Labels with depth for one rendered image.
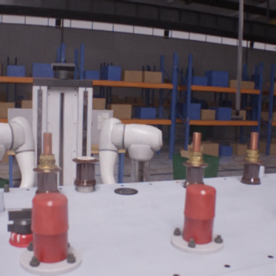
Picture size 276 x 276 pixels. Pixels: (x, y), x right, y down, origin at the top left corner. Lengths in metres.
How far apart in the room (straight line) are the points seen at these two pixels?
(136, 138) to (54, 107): 0.56
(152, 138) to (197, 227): 1.01
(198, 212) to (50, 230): 0.31
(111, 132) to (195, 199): 1.06
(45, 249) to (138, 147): 1.14
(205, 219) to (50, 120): 1.42
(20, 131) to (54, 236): 1.08
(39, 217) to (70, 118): 1.43
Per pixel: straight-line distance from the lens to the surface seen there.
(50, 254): 0.68
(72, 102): 2.04
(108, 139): 1.75
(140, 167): 1.79
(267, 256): 0.80
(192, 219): 0.77
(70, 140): 2.05
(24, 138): 1.69
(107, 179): 1.73
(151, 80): 9.55
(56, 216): 0.65
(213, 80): 10.54
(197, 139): 1.27
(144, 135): 1.72
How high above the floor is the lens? 1.69
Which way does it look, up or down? 6 degrees down
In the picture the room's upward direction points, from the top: 2 degrees clockwise
